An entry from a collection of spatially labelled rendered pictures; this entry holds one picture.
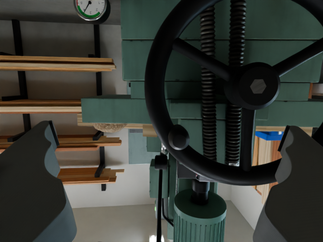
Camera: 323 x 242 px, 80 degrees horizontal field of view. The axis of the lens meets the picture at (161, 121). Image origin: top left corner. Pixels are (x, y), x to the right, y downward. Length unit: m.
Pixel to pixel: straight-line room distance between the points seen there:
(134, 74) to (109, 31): 2.55
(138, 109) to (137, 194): 2.93
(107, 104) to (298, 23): 0.45
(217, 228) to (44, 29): 3.01
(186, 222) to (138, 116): 0.38
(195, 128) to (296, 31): 0.31
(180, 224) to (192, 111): 0.46
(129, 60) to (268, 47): 0.31
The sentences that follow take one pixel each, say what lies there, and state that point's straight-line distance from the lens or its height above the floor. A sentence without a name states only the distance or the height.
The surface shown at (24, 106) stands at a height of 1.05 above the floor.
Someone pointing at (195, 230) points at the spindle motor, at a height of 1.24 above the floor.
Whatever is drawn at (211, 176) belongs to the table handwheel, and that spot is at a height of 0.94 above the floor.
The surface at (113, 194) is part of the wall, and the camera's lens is 3.36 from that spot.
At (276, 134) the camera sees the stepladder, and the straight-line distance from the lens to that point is 1.48.
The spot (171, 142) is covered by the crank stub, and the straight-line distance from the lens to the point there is 0.22.
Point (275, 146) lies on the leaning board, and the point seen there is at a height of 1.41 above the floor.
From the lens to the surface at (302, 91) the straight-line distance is 0.54.
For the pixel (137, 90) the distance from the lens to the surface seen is 0.46.
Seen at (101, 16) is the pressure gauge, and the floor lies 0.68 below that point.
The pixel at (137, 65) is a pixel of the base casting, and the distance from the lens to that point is 0.46.
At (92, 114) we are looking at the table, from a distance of 0.49.
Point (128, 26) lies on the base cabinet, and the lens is 0.48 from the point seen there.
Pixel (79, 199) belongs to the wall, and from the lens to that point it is 3.49.
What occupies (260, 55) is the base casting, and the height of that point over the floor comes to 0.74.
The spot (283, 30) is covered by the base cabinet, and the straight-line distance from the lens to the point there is 0.52.
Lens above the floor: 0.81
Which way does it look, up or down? 10 degrees up
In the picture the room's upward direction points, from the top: 179 degrees counter-clockwise
